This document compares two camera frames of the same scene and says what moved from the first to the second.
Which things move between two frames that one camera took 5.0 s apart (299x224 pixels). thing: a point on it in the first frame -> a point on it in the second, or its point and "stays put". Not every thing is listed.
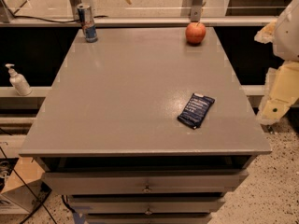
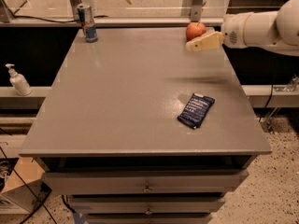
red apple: (194, 33) stays put
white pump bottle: (19, 81) stays put
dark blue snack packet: (195, 110) stays put
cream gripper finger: (281, 92) -> (233, 35)
